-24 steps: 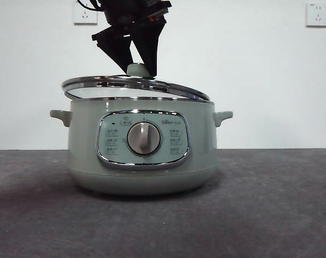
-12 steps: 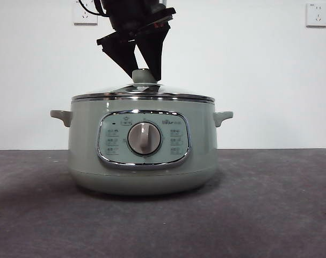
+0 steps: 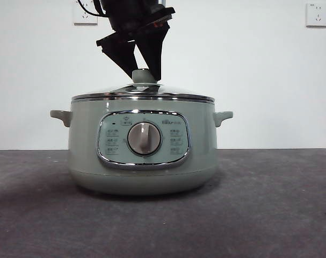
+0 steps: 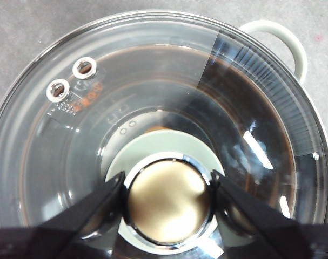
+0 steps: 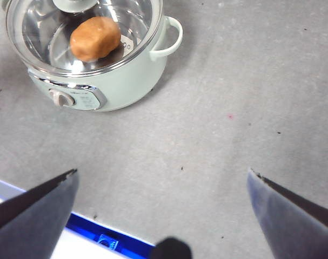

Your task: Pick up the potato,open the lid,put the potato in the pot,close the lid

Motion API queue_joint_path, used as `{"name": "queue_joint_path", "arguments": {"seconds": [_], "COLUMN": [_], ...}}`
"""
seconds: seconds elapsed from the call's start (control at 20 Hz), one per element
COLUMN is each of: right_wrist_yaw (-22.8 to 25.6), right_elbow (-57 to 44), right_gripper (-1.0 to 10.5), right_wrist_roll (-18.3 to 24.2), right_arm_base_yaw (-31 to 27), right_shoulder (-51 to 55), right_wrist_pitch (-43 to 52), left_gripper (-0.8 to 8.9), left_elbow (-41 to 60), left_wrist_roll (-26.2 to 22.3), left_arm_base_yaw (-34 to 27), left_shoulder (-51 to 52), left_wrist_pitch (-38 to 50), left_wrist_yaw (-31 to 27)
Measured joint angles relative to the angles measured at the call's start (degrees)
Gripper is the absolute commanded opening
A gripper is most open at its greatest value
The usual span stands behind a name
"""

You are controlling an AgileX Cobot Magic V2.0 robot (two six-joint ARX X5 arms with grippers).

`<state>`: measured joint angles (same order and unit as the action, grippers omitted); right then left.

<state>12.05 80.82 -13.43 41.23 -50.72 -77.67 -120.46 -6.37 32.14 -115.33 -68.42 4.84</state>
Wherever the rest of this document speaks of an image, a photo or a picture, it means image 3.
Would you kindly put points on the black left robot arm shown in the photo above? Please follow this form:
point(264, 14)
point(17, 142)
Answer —
point(127, 8)

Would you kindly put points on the glass lid with green knob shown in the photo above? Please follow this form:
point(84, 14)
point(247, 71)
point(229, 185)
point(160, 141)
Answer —
point(142, 90)

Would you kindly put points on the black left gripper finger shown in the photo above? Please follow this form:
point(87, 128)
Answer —
point(119, 51)
point(154, 45)

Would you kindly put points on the white wall socket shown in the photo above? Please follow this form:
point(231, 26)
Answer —
point(83, 18)
point(317, 14)

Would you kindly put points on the pale green electric cooking pot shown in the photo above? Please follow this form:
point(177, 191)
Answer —
point(144, 161)

